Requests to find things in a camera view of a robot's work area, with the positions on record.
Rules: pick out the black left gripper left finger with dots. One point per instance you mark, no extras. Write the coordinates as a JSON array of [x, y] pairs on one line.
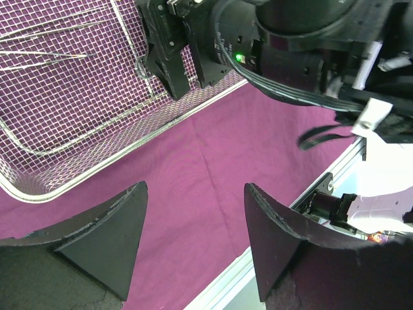
[[84, 262]]

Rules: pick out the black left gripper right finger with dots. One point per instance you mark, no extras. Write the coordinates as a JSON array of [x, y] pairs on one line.
[[331, 270]]

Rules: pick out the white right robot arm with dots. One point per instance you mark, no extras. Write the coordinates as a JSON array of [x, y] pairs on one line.
[[352, 57]]

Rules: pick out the metal mesh instrument tray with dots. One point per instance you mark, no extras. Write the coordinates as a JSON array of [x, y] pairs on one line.
[[62, 123]]

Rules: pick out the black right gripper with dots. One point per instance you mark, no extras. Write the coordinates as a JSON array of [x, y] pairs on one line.
[[171, 26]]

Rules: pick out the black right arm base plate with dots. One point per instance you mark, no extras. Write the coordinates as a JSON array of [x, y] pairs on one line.
[[318, 203]]

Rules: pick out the aluminium front rail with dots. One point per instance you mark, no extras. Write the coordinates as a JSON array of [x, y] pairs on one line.
[[249, 278]]

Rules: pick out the purple cloth wrap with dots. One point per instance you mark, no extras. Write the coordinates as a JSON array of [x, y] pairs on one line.
[[196, 171]]

